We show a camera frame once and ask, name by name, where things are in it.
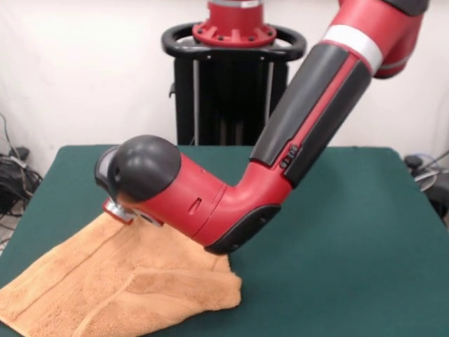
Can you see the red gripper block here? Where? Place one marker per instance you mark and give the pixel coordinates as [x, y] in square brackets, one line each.
[106, 206]

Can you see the tan terry towel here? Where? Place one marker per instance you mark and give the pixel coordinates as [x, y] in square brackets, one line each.
[105, 281]

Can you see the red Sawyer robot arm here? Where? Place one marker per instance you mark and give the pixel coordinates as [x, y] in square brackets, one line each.
[217, 196]

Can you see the dark green table cloth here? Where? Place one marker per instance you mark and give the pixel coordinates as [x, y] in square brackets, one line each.
[333, 245]

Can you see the grey chair base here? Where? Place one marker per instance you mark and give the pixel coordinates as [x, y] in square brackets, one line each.
[426, 179]

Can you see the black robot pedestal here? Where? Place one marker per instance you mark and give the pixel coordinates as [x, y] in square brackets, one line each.
[228, 105]

